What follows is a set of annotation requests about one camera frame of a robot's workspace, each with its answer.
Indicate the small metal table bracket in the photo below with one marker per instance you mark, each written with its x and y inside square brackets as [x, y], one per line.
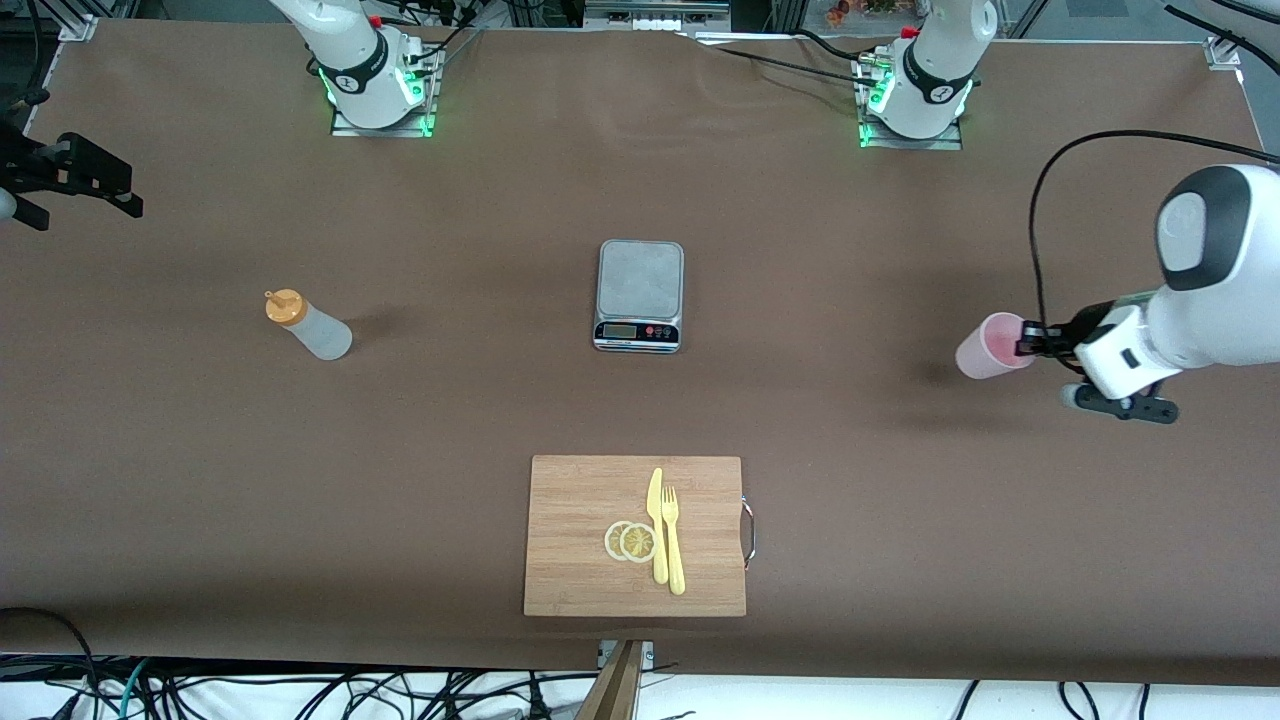
[647, 652]

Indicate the yellow plastic knife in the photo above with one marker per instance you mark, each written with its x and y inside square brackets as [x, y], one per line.
[660, 560]

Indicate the silver digital kitchen scale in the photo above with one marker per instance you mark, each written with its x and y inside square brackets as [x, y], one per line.
[620, 330]

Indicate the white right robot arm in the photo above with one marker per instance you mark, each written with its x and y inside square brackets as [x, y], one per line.
[350, 60]

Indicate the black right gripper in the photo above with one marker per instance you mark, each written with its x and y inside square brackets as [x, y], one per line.
[40, 166]

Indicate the aluminium frame corner bracket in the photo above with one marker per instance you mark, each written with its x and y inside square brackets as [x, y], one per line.
[78, 28]
[1222, 52]

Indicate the lemon slice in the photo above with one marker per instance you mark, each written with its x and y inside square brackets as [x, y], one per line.
[638, 543]
[611, 540]

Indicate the wooden post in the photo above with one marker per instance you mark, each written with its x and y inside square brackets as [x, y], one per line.
[615, 695]

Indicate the grey power strip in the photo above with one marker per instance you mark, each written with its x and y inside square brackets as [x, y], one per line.
[655, 22]

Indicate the translucent sauce bottle orange cap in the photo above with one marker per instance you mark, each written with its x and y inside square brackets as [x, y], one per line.
[320, 335]

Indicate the orange toy items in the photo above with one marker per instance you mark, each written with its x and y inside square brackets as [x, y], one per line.
[840, 10]

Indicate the yellow plastic fork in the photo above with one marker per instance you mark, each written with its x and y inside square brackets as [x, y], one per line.
[677, 570]

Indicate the brown paper table cover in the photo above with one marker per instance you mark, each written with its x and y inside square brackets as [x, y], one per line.
[300, 500]

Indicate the pink plastic cup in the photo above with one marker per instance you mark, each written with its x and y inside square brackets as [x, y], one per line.
[985, 360]

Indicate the bamboo cutting board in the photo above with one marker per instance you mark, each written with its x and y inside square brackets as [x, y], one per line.
[580, 540]

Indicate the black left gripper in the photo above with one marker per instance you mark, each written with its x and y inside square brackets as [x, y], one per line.
[1084, 326]

